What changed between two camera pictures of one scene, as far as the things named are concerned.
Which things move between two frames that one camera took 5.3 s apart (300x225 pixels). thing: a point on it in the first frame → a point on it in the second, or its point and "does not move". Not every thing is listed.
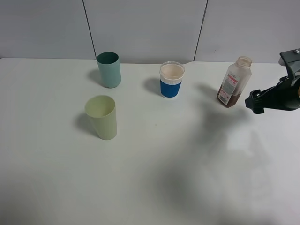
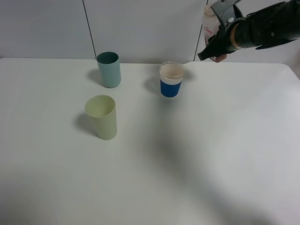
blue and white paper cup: [171, 73] does not move
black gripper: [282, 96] → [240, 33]
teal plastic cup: [109, 66] does not move
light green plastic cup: [101, 111] does not move
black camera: [291, 59] → [225, 10]
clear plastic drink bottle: [237, 78] → [211, 24]
